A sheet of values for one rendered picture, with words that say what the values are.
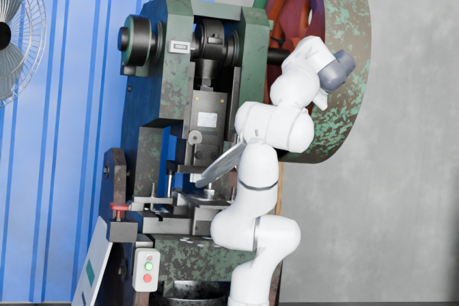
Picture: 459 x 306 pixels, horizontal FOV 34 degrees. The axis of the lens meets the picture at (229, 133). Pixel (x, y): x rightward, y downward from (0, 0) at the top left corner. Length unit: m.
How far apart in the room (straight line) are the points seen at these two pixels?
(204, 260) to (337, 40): 0.90
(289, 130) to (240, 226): 0.31
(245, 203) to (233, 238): 0.13
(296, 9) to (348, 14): 0.41
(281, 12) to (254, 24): 0.40
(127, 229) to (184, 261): 0.25
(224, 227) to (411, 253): 2.76
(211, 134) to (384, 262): 2.14
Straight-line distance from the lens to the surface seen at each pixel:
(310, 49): 2.27
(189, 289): 3.09
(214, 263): 2.68
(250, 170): 1.94
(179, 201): 2.79
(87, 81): 3.86
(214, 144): 2.76
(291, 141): 1.93
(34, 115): 3.84
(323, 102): 2.36
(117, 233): 2.54
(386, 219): 4.59
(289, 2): 3.08
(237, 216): 2.05
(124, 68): 2.81
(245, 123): 1.98
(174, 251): 2.62
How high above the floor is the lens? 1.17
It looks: 3 degrees down
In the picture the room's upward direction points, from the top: 5 degrees clockwise
